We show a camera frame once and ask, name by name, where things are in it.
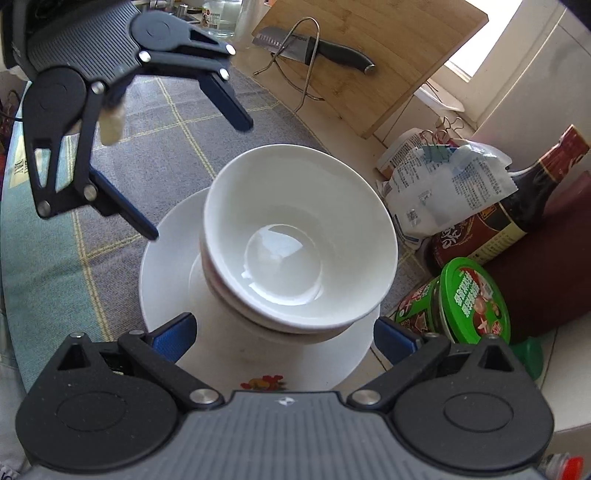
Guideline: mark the bamboo cutting board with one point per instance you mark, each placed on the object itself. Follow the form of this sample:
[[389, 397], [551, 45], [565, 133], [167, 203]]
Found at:
[[392, 55]]

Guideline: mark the dark soy sauce bottle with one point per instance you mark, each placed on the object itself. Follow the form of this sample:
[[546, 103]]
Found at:
[[508, 207]]

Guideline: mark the green lid food tub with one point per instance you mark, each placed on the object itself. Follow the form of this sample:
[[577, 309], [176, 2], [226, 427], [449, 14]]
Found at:
[[471, 300]]

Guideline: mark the glass jar with green lid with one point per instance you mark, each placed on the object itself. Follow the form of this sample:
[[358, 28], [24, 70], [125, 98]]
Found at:
[[221, 21]]

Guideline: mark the grey blue checked cloth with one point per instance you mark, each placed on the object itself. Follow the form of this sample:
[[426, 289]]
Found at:
[[152, 152]]

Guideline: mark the red capped bottle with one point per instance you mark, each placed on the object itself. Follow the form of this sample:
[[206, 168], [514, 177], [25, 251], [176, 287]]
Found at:
[[565, 468]]

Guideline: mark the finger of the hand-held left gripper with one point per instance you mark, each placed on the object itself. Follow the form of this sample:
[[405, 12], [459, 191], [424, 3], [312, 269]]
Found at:
[[129, 210], [231, 106]]

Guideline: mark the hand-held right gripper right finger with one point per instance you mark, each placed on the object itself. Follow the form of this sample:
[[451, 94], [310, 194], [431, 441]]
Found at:
[[397, 344]]

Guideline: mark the window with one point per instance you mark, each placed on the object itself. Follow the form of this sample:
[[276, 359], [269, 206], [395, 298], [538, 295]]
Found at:
[[503, 41]]

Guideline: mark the person's left hand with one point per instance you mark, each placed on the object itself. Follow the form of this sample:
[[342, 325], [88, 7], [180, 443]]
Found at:
[[113, 124]]

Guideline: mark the white floral bowl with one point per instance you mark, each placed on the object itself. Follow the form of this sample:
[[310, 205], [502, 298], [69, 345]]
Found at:
[[258, 333], [300, 207], [231, 307]]

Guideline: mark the white floral plate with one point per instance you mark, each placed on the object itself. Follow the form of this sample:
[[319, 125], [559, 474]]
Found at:
[[184, 258]]

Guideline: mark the green binder clip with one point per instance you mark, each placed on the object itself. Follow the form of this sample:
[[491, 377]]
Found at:
[[436, 153]]

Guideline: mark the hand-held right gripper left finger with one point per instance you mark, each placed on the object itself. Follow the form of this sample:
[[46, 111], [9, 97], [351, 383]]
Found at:
[[173, 337]]

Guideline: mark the red white plastic bag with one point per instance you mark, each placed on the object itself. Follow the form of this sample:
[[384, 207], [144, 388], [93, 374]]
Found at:
[[401, 152]]

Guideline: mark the large kitchen knife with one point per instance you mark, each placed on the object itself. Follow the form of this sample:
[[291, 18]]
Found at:
[[341, 53]]

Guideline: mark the white blue plastic bag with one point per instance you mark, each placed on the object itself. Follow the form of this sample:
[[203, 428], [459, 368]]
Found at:
[[443, 194]]

